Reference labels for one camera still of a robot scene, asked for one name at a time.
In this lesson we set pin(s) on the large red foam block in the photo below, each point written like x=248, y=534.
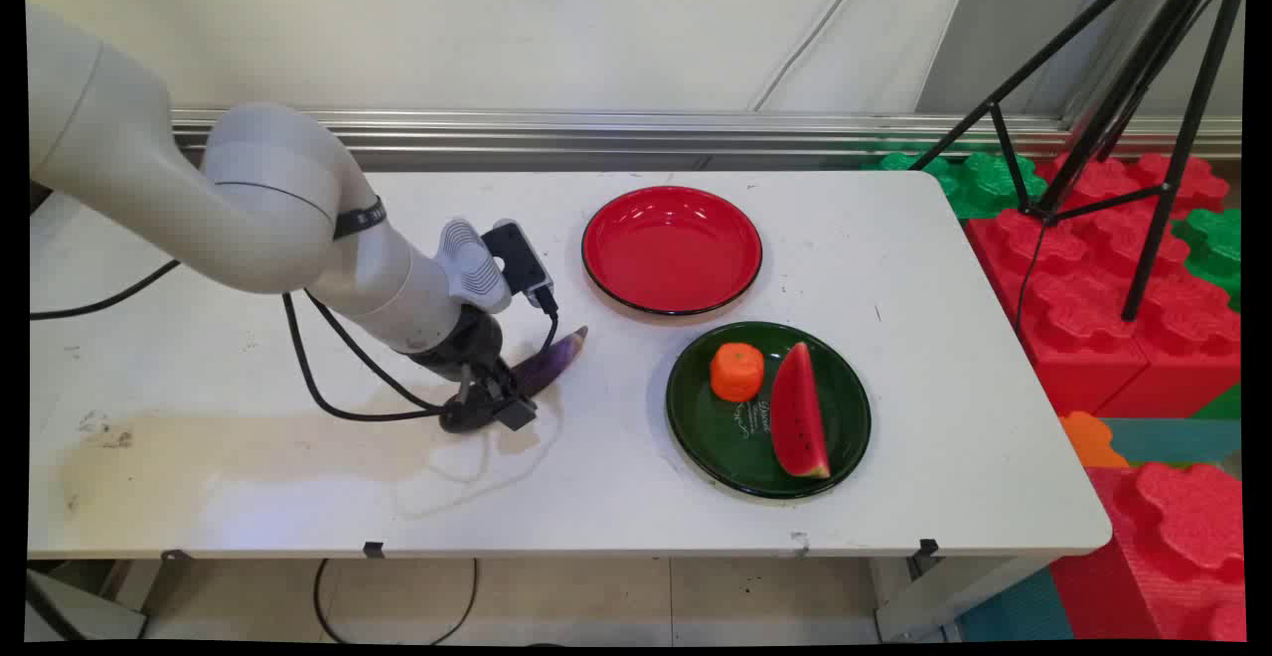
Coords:
x=1093, y=288

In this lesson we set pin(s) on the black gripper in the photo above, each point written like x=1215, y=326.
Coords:
x=465, y=343

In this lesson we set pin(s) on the aluminium wall rail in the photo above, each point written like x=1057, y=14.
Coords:
x=596, y=129

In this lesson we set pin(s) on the green plate with white print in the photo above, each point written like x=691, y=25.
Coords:
x=725, y=437

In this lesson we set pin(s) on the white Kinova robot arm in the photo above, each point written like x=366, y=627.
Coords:
x=268, y=199

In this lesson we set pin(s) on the grey ribbed camera mount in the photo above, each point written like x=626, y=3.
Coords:
x=471, y=263

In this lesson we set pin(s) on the black tripod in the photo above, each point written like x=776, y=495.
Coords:
x=1185, y=139

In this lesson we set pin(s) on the red plate with black rim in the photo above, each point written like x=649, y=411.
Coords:
x=672, y=250

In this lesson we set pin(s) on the purple toy eggplant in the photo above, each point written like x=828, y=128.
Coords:
x=556, y=353

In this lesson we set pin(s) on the teal foam mat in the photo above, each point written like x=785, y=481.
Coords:
x=1173, y=440

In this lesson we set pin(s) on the green foam block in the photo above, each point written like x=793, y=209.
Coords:
x=1214, y=248
x=979, y=184

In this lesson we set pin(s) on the toy watermelon slice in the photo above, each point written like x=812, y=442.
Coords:
x=798, y=417

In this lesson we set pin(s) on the white table leg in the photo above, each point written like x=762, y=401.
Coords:
x=944, y=596
x=79, y=611

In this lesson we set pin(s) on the orange foam block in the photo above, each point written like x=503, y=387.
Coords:
x=1091, y=440

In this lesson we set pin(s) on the orange toy mandarin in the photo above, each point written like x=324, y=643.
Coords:
x=736, y=372

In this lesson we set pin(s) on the black table edge clip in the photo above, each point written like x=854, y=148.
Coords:
x=928, y=548
x=374, y=550
x=177, y=556

